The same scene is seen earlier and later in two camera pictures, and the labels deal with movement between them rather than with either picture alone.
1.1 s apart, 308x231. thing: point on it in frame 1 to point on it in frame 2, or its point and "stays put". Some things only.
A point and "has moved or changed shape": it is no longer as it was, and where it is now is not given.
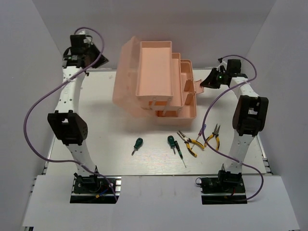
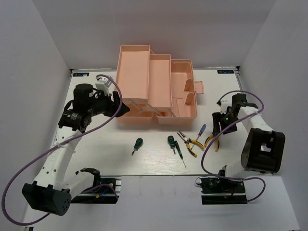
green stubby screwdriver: x=171 y=140 stays put
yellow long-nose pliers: x=188 y=140 stays put
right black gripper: x=210 y=82 to x=217 y=117
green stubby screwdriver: x=138 y=142 stays put
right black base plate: x=228 y=188 stays put
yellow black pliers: x=215 y=133 stays put
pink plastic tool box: x=152 y=83 has moved or changed shape
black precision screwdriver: x=179 y=152 stays put
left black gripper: x=103 y=60 to x=113 y=106
